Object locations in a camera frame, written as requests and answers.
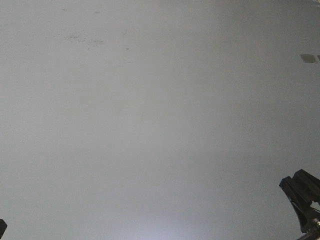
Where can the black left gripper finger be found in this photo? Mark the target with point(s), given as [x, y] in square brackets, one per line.
[3, 227]

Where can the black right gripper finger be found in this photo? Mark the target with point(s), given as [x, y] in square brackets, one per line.
[302, 190]

